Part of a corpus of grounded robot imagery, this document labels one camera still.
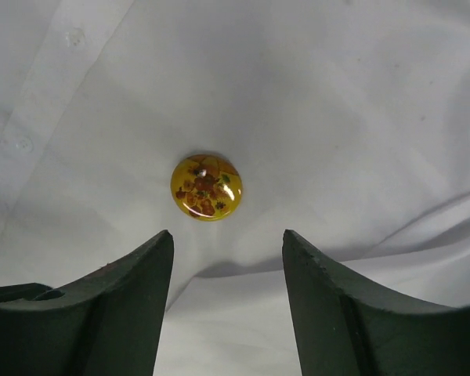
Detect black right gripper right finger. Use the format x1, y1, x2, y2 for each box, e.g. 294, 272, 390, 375
282, 230, 470, 375

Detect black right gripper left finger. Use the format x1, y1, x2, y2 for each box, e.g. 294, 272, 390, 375
0, 230, 174, 375

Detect yellow sunflower brooch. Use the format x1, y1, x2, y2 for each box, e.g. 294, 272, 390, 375
170, 154, 243, 222

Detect white button-up shirt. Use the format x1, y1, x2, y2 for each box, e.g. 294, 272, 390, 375
0, 1, 470, 375

